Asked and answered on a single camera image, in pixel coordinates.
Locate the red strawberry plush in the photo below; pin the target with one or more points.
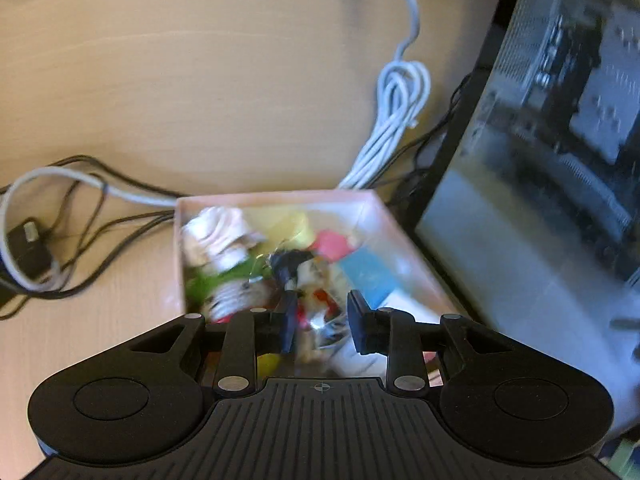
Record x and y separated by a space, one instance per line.
219 296

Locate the computer case glass panel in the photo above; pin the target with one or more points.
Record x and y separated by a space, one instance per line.
530 210

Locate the black power adapter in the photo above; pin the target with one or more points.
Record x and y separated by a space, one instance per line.
30 253

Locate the pink cardboard box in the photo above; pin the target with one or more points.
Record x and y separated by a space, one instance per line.
245 251

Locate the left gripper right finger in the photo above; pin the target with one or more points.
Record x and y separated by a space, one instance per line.
393 334

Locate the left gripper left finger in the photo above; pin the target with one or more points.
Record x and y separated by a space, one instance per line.
249 334

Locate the cartoon figurine keychain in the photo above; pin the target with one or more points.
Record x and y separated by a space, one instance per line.
320 319

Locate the blue white snack bag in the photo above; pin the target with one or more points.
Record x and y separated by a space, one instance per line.
367 273

